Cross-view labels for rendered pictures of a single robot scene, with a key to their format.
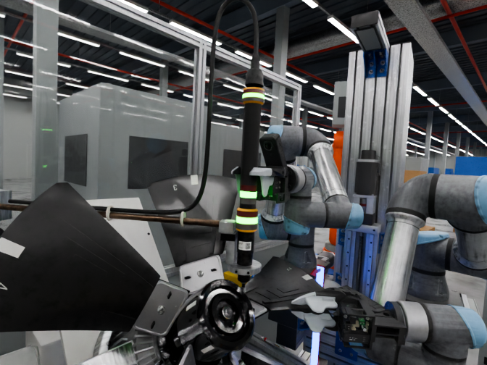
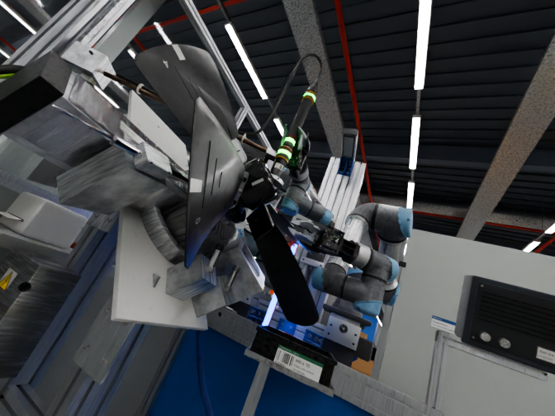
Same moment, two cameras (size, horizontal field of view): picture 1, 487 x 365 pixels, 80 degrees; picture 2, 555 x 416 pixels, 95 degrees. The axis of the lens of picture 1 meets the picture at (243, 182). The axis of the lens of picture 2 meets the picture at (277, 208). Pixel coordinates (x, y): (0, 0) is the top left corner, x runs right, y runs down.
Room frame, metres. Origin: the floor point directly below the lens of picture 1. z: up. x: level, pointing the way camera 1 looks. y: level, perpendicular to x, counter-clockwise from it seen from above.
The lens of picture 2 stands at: (-0.10, 0.10, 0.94)
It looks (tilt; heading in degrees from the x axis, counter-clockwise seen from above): 20 degrees up; 347
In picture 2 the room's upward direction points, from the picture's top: 23 degrees clockwise
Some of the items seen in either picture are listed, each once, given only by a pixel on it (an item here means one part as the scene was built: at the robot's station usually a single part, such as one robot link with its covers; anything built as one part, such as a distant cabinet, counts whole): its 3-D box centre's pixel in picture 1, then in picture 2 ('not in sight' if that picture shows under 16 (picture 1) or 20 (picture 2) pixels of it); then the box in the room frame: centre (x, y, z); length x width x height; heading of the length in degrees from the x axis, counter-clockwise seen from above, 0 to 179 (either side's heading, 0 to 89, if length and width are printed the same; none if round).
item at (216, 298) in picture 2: not in sight; (212, 295); (0.57, 0.01, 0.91); 0.12 x 0.08 x 0.12; 48
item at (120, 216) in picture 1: (107, 214); (191, 115); (0.63, 0.29, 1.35); 0.54 x 0.01 x 0.01; 83
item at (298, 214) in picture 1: (302, 214); (296, 202); (0.83, -0.18, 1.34); 0.11 x 0.08 x 0.11; 91
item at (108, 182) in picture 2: not in sight; (115, 182); (0.38, 0.27, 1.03); 0.15 x 0.10 x 0.14; 48
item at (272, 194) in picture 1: (274, 182); (296, 159); (0.69, -0.07, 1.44); 0.12 x 0.08 x 0.09; 148
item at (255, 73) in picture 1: (249, 170); (294, 130); (0.59, -0.01, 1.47); 0.04 x 0.04 x 0.46
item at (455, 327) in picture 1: (447, 326); (377, 265); (0.57, -0.43, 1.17); 0.11 x 0.08 x 0.09; 85
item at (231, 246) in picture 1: (240, 245); (274, 167); (0.59, 0.00, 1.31); 0.09 x 0.07 x 0.10; 83
